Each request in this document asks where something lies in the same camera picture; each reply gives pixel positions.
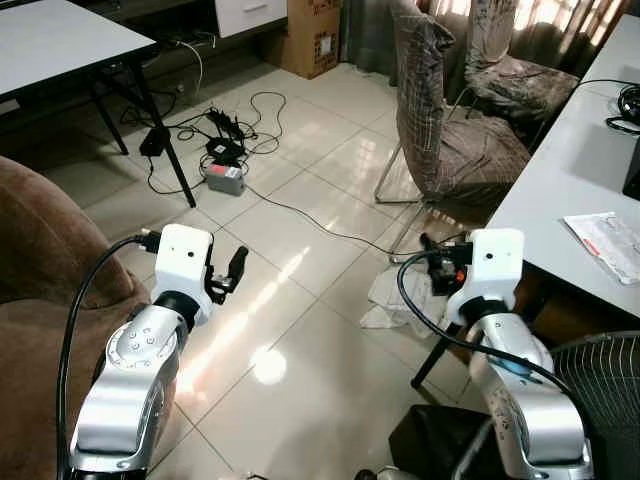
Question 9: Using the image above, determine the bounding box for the patterned window curtain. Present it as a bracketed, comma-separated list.
[340, 0, 640, 77]

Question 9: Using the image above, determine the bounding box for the brown cardboard box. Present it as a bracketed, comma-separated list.
[284, 0, 344, 80]

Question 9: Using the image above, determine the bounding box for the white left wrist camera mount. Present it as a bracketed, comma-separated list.
[152, 224, 215, 327]

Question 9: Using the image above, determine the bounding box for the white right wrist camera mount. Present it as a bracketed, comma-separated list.
[446, 228, 527, 327]

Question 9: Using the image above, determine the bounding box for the long black floor cable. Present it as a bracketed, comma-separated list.
[244, 184, 403, 259]

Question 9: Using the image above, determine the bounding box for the printed plastic bag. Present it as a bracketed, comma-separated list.
[562, 211, 640, 287]

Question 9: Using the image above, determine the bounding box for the brown sofa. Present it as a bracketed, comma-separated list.
[0, 155, 183, 480]

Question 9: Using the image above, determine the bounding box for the long white desk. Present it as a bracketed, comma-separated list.
[412, 14, 640, 391]

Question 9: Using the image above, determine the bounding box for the black charger block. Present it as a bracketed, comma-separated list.
[206, 136, 246, 163]

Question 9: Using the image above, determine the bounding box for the floral covered chair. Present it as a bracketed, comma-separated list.
[464, 0, 583, 127]

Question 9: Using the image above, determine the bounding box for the black box base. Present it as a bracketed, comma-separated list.
[387, 403, 503, 480]

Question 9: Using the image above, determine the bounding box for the black wire-guard fan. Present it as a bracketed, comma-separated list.
[548, 332, 640, 480]

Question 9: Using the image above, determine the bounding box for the black coiled cable bundle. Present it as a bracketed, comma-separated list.
[604, 84, 640, 135]

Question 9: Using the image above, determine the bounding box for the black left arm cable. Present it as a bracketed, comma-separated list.
[56, 232, 159, 480]

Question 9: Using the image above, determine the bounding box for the white drawer cabinet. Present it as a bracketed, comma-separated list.
[214, 0, 290, 40]

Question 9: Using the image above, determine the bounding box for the black power adapter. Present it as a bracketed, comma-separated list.
[139, 126, 167, 159]

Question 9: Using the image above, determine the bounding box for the plaid covered metal chair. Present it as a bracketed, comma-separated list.
[374, 0, 533, 207]

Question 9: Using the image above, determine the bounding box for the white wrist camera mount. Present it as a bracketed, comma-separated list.
[152, 224, 215, 327]
[446, 228, 527, 327]

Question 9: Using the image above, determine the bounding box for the small white black-legged table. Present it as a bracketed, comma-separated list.
[0, 0, 198, 209]

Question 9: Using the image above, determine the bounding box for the white crumpled cloth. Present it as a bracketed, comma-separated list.
[359, 264, 453, 332]

